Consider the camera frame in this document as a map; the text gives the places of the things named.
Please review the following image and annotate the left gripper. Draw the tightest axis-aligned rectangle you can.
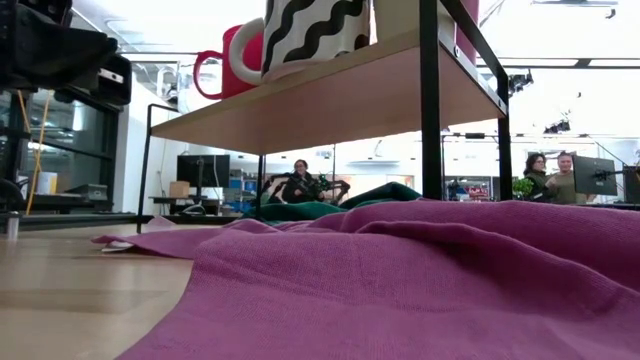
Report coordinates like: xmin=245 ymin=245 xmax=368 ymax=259
xmin=0 ymin=0 xmax=120 ymax=92

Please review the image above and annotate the red mug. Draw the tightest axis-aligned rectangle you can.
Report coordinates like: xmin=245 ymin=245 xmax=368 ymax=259
xmin=193 ymin=24 xmax=265 ymax=101

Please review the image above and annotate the black white wavy mug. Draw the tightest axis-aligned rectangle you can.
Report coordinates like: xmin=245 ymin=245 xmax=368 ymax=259
xmin=228 ymin=0 xmax=372 ymax=87

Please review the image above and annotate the cream cup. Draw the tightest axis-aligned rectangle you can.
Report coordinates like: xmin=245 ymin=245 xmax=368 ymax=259
xmin=372 ymin=0 xmax=442 ymax=43

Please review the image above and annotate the pink tall tumbler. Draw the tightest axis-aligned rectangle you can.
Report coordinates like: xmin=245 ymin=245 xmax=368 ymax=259
xmin=452 ymin=0 xmax=481 ymax=67

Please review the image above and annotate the black equipment rack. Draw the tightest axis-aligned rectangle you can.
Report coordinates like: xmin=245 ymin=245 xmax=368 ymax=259
xmin=0 ymin=87 xmax=122 ymax=217

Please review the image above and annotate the black computer monitor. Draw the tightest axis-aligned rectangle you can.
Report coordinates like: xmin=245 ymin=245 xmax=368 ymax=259
xmin=572 ymin=154 xmax=619 ymax=198
xmin=176 ymin=153 xmax=232 ymax=189

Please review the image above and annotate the person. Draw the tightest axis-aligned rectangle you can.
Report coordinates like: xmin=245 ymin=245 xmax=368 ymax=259
xmin=544 ymin=151 xmax=582 ymax=206
xmin=522 ymin=152 xmax=552 ymax=203
xmin=280 ymin=158 xmax=321 ymax=204

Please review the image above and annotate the wooden tray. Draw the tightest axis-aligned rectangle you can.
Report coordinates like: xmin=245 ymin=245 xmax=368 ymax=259
xmin=137 ymin=0 xmax=512 ymax=235

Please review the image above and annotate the green cloth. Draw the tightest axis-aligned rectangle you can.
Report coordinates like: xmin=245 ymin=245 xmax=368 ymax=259
xmin=242 ymin=181 xmax=424 ymax=225

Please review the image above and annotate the purple cloth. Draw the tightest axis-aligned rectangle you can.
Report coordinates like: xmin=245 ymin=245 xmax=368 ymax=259
xmin=92 ymin=199 xmax=640 ymax=360

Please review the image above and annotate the green potted plant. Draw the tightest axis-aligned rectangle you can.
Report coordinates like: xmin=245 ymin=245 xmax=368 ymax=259
xmin=511 ymin=177 xmax=536 ymax=202

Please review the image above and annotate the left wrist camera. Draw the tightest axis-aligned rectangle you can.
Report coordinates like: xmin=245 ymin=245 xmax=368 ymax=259
xmin=94 ymin=53 xmax=133 ymax=107

